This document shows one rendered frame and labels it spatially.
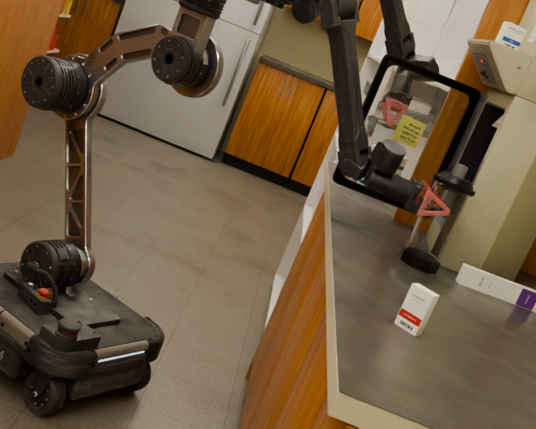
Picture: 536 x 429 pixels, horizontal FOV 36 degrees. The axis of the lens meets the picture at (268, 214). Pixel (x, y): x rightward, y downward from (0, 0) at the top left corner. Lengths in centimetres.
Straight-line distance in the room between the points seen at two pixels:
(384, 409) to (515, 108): 116
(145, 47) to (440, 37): 128
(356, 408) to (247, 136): 610
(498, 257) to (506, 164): 26
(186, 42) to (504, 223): 105
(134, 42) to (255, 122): 447
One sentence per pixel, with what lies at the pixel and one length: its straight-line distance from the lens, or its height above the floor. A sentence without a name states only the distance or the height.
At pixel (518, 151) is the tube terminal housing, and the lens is 219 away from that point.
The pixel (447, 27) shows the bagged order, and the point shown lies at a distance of 345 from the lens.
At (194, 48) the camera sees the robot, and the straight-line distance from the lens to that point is 252.
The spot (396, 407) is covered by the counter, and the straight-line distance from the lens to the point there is 121.
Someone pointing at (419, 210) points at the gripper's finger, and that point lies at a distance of 199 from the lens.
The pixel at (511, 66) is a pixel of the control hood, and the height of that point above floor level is 147.
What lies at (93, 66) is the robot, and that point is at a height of 98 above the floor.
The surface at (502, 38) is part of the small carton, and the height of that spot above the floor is 153.
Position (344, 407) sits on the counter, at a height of 92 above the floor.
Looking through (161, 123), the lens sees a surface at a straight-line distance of 716.
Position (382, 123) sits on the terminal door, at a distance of 242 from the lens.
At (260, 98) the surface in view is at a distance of 716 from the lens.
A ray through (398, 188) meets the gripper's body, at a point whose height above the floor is 110.
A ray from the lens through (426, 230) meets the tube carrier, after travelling 204.
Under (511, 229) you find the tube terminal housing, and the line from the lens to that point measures 227.
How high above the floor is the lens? 138
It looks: 13 degrees down
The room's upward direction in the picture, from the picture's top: 22 degrees clockwise
